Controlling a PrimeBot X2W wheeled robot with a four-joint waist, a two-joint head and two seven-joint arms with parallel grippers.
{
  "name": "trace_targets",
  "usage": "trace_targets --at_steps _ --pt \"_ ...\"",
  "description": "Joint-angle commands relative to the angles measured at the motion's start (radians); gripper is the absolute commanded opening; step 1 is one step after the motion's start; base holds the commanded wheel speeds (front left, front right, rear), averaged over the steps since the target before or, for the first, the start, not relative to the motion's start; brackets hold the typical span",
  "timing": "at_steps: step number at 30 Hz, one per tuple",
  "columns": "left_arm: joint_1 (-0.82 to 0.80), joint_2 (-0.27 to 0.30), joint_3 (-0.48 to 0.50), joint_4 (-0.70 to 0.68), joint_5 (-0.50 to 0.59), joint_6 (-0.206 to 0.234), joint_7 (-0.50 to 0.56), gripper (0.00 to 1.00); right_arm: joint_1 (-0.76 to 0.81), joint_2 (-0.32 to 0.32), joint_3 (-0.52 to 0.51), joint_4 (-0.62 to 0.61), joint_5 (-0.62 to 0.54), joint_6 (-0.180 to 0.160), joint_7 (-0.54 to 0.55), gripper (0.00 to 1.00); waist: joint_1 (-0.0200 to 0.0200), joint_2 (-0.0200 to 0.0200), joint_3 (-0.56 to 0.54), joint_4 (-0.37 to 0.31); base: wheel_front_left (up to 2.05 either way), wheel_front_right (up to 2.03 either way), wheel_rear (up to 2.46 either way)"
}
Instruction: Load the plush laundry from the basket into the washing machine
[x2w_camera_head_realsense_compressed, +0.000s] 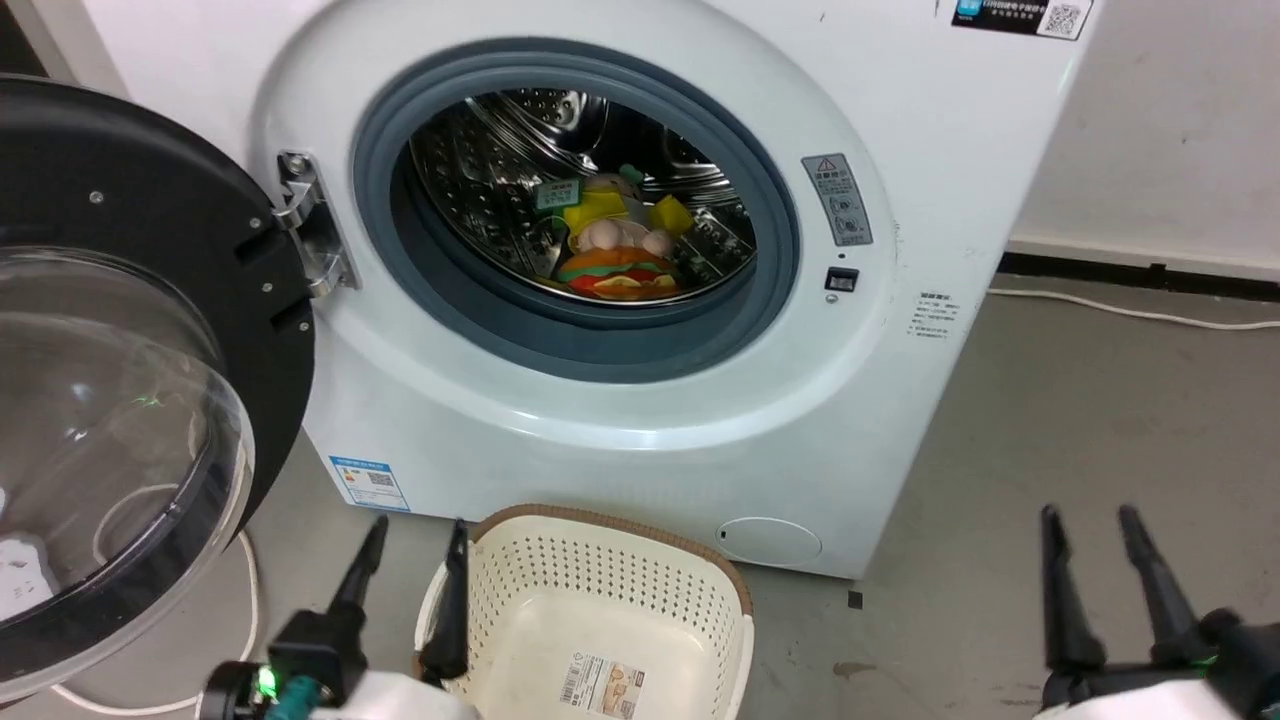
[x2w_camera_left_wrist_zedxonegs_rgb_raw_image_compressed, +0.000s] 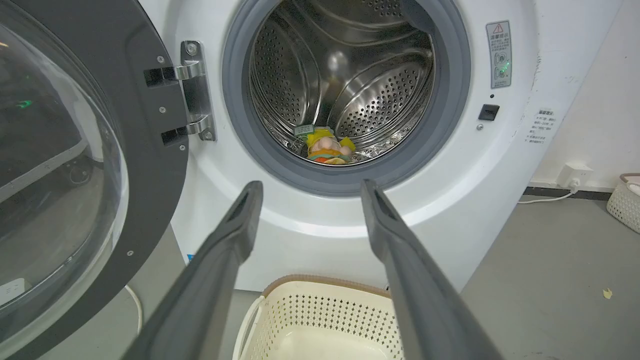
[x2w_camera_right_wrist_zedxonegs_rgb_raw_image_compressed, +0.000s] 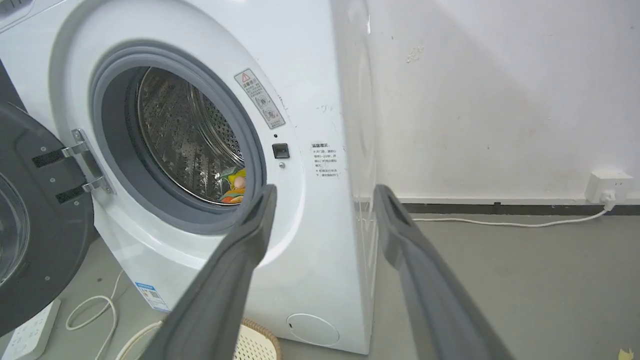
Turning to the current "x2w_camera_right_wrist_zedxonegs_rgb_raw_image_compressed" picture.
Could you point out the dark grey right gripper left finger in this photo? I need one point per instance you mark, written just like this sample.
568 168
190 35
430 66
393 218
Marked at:
225 290

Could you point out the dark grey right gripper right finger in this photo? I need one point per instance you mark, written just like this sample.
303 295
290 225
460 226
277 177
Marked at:
430 290

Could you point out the white woven laundry basket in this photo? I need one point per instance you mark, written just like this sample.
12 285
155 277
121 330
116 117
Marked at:
257 342

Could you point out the dark grey washing machine door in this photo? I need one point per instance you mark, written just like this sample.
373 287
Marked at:
35 215

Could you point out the white front-load washing machine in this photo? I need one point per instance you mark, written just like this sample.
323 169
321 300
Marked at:
310 100

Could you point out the colourful cloth in drum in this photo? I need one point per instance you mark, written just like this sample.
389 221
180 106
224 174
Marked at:
235 186

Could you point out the white power strip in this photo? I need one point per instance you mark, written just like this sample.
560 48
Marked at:
31 332

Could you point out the yellow floor marker scrap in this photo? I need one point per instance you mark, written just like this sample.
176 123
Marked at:
626 354

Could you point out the white wall power socket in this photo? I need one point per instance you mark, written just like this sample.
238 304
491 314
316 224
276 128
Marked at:
608 184

